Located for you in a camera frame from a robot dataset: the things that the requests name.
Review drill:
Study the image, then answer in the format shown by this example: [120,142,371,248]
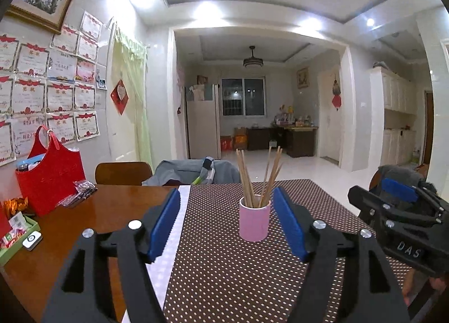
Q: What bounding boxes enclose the red hanging door ornament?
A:
[331,76,342,111]

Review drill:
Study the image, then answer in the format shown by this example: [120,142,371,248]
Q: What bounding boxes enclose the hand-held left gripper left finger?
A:
[41,188,181,323]

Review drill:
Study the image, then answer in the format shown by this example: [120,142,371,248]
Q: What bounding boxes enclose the white tall cabinet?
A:
[369,65,418,166]

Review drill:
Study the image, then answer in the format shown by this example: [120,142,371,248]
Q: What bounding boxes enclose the red diamond wall decoration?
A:
[110,79,130,116]

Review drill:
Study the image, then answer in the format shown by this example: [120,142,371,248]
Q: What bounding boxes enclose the white refrigerator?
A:
[185,84,221,160]

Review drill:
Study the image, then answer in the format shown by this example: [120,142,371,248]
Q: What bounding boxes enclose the pink cup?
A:
[239,195,271,242]

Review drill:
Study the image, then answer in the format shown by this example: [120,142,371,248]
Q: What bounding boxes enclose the plastic bag of pens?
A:
[56,180,98,208]

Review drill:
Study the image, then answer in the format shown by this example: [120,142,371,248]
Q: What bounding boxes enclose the orange snack packets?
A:
[3,197,29,216]

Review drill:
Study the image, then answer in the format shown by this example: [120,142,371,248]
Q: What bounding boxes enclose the dark jacket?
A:
[377,165,436,211]

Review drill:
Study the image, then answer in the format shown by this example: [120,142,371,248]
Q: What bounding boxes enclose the clutter of desk items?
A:
[275,105,313,127]

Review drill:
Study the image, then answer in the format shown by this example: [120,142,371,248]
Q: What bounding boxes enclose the light green curtain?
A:
[112,27,153,169]

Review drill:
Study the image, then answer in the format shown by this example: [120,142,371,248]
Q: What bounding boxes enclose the green tray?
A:
[0,213,41,267]

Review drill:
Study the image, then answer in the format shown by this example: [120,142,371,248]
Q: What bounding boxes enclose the group of wall certificates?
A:
[0,11,106,166]

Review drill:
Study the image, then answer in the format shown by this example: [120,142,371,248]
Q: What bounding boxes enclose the grey jacket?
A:
[142,156,241,186]

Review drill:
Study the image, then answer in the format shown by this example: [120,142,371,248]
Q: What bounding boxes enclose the white bag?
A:
[187,85,206,101]

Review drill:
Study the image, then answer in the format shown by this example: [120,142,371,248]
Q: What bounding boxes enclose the brown dotted tablecloth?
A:
[162,179,421,323]

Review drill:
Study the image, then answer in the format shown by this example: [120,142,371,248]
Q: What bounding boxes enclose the round ceiling lamp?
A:
[243,46,264,68]

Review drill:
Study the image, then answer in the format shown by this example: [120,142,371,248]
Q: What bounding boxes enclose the dark wooden desk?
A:
[246,126,319,158]

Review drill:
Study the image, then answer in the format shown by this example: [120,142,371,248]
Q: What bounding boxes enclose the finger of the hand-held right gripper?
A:
[348,186,441,239]
[381,177,449,218]

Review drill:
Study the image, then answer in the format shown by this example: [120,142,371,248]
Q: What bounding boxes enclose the person's right hand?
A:
[402,269,448,306]

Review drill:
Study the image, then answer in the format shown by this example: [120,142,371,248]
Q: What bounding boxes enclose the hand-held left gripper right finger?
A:
[273,186,411,323]

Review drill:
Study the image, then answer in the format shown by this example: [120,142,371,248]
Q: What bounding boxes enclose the small white device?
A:
[22,232,43,249]

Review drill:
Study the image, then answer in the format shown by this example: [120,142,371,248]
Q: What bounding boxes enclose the orange cardboard box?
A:
[233,127,248,151]

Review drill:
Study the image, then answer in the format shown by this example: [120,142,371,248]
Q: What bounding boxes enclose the bunch of wooden chopsticks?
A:
[236,146,283,209]

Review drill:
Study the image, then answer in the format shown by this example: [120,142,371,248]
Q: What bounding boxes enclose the white door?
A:
[319,71,342,166]

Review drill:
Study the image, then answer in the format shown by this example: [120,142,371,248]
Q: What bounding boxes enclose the window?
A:
[221,78,266,117]

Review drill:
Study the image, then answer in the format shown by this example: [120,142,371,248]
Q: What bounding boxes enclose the red felt bag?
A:
[15,125,86,216]

